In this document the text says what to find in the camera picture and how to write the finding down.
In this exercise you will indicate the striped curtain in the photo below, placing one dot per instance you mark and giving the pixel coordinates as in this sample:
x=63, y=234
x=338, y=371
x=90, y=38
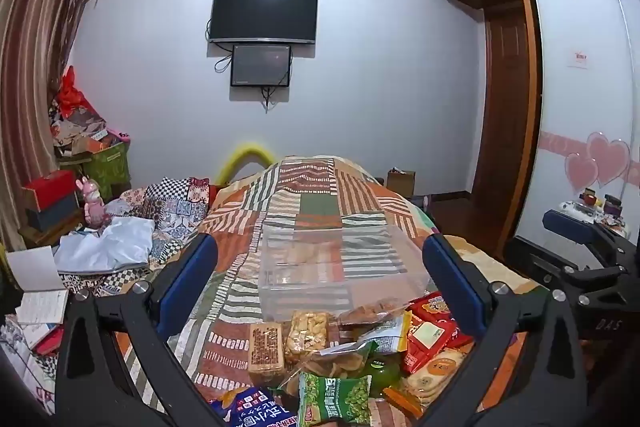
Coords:
x=35, y=57

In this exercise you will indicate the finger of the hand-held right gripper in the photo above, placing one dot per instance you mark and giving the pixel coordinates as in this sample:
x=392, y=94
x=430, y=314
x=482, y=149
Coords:
x=530, y=262
x=570, y=223

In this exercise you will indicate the clear chips bag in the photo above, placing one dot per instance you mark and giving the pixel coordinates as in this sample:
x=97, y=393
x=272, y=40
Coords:
x=340, y=359

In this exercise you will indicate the clear plastic container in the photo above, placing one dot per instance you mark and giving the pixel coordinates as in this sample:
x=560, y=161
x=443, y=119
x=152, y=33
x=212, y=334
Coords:
x=345, y=257

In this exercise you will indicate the brown cracker packet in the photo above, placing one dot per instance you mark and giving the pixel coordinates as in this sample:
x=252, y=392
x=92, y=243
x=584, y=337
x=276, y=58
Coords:
x=266, y=347

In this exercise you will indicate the yellow foam tube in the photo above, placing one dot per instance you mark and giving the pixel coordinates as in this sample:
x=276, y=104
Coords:
x=240, y=154

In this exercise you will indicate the white sliding door with hearts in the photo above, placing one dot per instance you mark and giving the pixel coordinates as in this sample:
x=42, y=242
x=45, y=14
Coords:
x=580, y=117

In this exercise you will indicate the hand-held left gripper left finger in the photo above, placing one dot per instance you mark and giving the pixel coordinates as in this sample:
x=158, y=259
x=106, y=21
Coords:
x=196, y=277

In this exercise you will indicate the white cloth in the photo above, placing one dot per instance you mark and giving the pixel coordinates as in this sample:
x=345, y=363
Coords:
x=110, y=242

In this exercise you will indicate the dark jar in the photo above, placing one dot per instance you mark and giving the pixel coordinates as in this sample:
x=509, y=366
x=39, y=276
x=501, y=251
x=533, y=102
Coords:
x=612, y=206

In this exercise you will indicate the round cracker packet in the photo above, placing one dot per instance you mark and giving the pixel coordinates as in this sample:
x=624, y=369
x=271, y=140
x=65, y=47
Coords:
x=435, y=374

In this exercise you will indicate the green jelly bottle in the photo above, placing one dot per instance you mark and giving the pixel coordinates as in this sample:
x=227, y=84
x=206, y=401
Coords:
x=382, y=372

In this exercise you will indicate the clear packet of brown snacks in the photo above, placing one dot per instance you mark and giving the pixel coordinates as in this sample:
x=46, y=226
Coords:
x=370, y=311

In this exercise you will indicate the wooden door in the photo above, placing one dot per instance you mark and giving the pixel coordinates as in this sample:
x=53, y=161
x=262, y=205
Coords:
x=502, y=107

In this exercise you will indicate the green pea snack packet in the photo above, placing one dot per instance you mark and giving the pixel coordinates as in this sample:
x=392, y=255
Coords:
x=335, y=399

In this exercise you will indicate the blue snack packet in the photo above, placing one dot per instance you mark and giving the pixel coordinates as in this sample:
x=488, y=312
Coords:
x=255, y=412

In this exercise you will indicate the red snack packet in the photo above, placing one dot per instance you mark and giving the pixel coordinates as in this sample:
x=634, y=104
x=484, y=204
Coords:
x=430, y=332

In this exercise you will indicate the red book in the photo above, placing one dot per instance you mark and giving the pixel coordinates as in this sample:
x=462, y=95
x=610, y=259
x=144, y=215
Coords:
x=47, y=339

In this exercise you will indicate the black wall television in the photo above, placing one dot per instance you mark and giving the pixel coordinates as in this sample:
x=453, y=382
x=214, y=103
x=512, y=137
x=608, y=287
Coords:
x=265, y=14

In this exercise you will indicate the small black monitor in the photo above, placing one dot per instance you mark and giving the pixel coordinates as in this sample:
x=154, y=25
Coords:
x=260, y=66

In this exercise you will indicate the patchwork blanket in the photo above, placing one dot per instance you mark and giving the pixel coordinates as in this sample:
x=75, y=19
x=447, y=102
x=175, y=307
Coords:
x=320, y=187

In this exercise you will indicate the clear packet of pale crackers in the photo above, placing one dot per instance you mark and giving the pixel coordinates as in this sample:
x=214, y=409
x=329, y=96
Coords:
x=306, y=334

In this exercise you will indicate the red plastic bag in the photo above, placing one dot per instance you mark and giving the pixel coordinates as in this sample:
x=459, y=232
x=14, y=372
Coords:
x=75, y=94

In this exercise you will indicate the checkered quilt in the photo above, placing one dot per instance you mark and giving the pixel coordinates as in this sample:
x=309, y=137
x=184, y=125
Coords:
x=170, y=202

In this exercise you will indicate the pile of printed bags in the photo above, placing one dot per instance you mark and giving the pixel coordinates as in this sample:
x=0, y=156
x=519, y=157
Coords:
x=80, y=127

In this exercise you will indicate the pink bunny toy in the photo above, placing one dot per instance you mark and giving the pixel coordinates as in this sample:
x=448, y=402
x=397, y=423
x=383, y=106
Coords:
x=94, y=204

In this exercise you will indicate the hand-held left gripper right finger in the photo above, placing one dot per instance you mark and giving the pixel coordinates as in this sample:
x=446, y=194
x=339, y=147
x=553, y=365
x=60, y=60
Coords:
x=450, y=279

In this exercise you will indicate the dark grey box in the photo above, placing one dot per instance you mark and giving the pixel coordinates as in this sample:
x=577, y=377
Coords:
x=52, y=217

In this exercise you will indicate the cardboard box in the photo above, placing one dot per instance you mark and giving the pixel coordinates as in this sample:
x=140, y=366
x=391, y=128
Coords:
x=400, y=182

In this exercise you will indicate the green storage box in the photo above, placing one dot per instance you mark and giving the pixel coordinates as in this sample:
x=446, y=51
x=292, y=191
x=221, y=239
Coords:
x=107, y=167

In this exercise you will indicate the open white notebook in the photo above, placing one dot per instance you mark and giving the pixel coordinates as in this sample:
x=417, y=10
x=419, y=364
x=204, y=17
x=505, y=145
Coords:
x=35, y=277

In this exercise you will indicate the orange snack packet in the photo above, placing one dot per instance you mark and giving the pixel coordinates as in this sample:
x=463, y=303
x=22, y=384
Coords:
x=402, y=401

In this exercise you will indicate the red box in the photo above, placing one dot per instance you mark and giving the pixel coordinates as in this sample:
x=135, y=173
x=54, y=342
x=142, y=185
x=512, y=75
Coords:
x=50, y=187

